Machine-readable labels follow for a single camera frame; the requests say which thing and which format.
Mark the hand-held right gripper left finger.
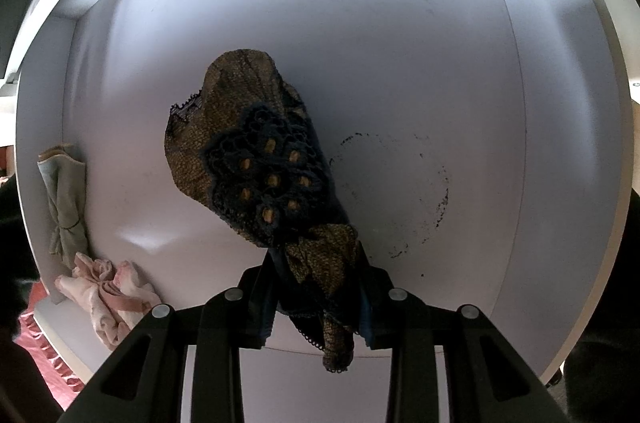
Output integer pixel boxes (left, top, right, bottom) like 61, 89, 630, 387
57, 264, 281, 423

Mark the pink ruffled blanket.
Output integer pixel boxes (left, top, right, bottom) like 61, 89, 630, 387
15, 288, 86, 414

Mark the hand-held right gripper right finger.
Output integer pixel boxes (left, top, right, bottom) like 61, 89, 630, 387
357, 248, 568, 423

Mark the pink crumpled cloth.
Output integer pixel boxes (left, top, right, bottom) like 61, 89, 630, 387
54, 252, 162, 351

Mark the white shelf unit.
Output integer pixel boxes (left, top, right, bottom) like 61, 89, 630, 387
0, 0, 640, 389

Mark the black lace cloth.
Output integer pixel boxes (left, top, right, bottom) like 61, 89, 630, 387
165, 48, 371, 374

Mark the pale sage cloth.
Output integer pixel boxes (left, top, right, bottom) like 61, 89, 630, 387
37, 144, 90, 271

